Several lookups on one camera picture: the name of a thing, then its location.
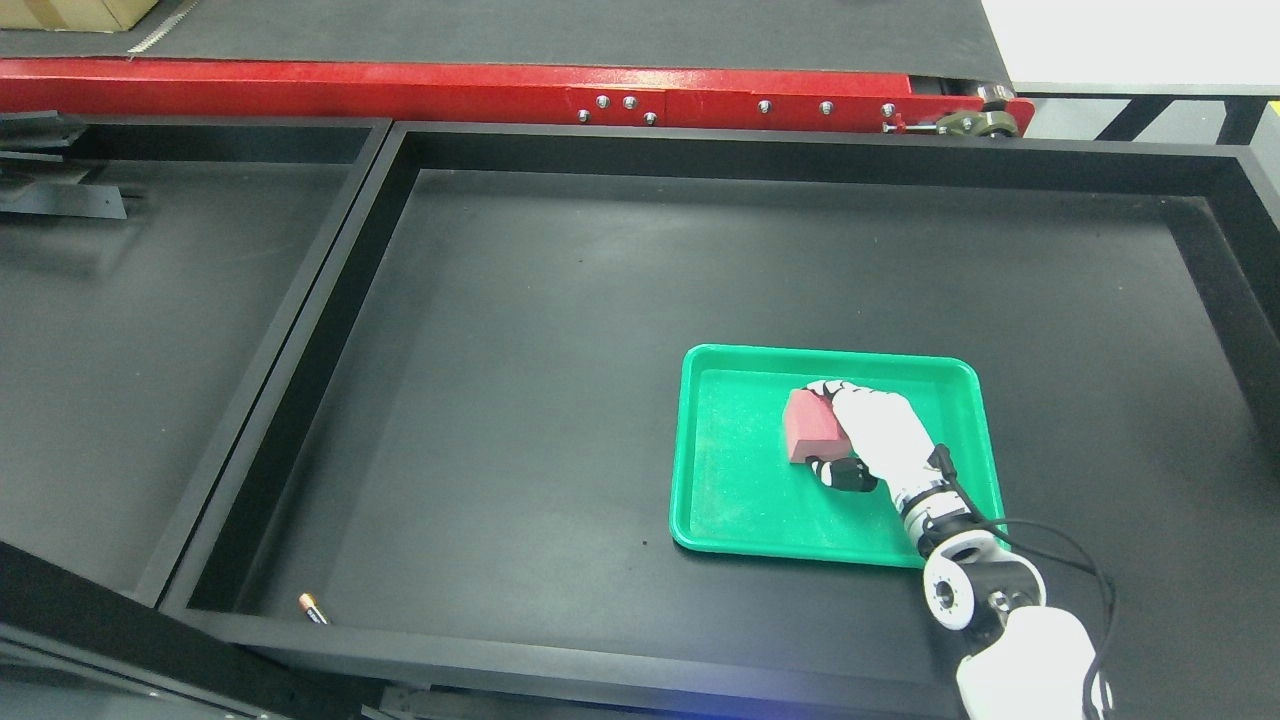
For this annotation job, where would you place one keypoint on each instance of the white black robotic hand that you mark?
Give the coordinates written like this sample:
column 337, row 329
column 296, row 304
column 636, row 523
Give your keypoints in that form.
column 886, row 434

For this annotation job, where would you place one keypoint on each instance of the pink foam block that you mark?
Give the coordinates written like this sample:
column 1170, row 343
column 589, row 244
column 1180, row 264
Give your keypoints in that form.
column 810, row 428

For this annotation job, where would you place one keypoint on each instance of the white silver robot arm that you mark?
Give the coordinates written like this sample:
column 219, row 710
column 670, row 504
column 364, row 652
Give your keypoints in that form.
column 1030, row 660

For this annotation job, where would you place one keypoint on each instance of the green plastic tray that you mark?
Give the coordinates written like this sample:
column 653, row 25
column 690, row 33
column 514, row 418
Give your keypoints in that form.
column 735, row 491

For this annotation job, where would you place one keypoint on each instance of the black metal shelf right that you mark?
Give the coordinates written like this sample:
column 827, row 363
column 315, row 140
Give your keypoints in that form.
column 465, row 450

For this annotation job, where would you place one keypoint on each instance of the black metal shelf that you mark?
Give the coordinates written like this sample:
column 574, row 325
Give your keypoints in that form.
column 153, row 269
column 465, row 450

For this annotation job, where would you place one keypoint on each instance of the black metal shelf left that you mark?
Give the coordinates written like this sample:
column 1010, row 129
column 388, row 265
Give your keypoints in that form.
column 153, row 269

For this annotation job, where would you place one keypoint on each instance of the small battery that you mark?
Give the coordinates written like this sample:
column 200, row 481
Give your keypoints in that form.
column 311, row 609

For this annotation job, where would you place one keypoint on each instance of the cardboard box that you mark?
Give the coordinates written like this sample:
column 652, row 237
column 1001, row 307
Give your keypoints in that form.
column 76, row 16

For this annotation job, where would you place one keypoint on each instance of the red conveyor frame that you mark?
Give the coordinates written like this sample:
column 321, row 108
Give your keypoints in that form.
column 796, row 100

